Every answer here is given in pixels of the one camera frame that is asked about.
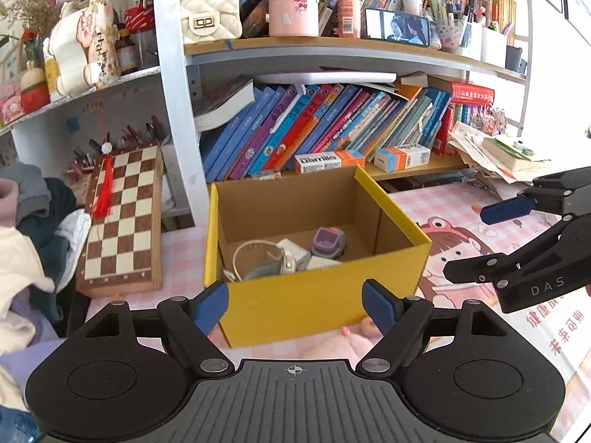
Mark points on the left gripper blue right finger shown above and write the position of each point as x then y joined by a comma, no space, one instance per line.
402,322

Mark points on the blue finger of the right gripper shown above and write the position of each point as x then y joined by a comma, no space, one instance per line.
562,193
483,269

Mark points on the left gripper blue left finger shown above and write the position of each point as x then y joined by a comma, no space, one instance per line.
187,324

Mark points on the pink plush pig toy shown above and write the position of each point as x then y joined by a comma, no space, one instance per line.
346,344

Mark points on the cream wrist watch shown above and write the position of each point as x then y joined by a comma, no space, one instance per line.
256,259

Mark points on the purple grey toy truck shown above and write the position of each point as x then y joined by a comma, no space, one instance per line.
329,242

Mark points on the white power adapter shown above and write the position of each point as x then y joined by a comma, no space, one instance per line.
301,256

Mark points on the white sponge block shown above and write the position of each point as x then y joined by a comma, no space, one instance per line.
316,263

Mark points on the stack of papers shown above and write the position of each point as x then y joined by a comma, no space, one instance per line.
497,156

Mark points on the wooden chess board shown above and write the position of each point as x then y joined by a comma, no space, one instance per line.
121,254

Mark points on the yellow cardboard box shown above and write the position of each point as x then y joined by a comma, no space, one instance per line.
382,243

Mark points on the red tassel charm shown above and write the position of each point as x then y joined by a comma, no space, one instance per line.
102,204

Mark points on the red dictionary book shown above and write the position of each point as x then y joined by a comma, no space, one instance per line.
466,101

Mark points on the pile of clothes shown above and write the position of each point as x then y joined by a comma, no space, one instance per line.
43,230

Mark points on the orange white usmile box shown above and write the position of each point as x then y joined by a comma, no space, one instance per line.
328,161

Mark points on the row of leaning books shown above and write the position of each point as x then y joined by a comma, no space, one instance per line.
275,128

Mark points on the blue water bottle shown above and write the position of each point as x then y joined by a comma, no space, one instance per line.
17,427

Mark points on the smartphone with video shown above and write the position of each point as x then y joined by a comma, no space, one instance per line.
397,27

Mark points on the orange lotion bottle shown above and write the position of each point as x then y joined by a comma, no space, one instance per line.
349,14

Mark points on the white lucky cat figure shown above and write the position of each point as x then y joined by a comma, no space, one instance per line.
83,44

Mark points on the cream quilted handbag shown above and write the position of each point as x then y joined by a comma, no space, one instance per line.
209,20

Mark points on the white bookshelf frame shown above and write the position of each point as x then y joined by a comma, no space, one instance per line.
47,137

